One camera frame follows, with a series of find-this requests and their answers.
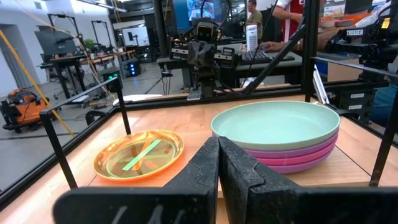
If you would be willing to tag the person's forearm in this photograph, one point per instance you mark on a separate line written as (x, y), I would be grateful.
(326, 39)

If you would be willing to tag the white board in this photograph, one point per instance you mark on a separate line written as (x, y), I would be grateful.
(140, 35)

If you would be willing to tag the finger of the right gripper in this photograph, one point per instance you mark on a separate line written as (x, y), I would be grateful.
(195, 54)
(209, 54)

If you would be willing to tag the grey office desk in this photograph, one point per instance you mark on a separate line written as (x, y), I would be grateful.
(280, 64)

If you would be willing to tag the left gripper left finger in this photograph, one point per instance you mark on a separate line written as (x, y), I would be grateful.
(192, 180)

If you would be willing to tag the person's hand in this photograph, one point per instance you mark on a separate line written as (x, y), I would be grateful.
(272, 46)

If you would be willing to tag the large blue display screen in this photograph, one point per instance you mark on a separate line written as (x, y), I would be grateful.
(182, 15)

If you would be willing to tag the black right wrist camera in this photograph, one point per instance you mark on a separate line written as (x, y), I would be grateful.
(206, 32)

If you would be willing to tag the black computer keyboard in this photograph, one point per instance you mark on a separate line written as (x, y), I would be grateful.
(255, 56)

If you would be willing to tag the wooden desk black legs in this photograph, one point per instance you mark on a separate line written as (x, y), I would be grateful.
(93, 58)

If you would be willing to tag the green potted plant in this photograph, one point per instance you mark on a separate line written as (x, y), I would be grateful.
(90, 44)

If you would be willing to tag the white cylindrical air purifier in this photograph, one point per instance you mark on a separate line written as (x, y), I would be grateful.
(252, 37)

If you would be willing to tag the black computer blue light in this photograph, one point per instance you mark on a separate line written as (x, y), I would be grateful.
(133, 68)

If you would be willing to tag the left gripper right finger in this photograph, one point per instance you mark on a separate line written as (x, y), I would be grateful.
(248, 196)

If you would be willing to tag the mint green opaque plate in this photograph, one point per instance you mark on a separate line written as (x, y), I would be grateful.
(273, 124)

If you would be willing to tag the black metal wooden shelf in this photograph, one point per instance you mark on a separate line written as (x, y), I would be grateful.
(345, 171)

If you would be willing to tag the orange transparent plastic plate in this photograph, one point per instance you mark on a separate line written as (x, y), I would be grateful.
(168, 140)

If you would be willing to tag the black device green light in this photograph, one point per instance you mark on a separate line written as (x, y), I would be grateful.
(112, 77)

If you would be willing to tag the black computer monitor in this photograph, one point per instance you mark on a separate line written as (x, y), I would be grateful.
(56, 43)

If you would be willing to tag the black Trossen robot arm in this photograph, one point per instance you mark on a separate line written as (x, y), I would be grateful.
(354, 32)

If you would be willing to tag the purple opaque plastic plate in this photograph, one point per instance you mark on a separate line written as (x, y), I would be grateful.
(298, 169)
(295, 153)

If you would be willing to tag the black electronics box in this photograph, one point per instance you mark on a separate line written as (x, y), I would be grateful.
(357, 99)

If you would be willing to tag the orange shop vacuum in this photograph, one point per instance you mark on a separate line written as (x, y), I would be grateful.
(28, 109)

